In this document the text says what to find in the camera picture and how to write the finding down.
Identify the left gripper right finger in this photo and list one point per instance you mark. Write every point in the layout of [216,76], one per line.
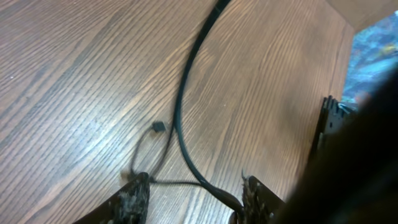
[260,204]

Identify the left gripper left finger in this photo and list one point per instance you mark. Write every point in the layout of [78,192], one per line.
[129,205]

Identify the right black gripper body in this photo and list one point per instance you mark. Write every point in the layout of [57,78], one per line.
[333,116]

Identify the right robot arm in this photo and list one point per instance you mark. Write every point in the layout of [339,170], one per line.
[354,179]

